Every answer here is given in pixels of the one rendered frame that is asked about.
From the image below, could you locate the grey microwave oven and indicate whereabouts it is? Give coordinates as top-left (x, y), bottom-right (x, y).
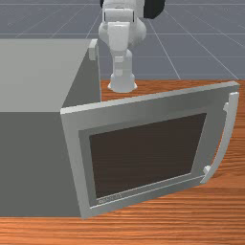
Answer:
top-left (0, 38), bottom-right (102, 218)

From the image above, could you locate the grey microwave door with window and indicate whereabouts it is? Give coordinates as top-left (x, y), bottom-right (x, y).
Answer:
top-left (59, 80), bottom-right (240, 220)

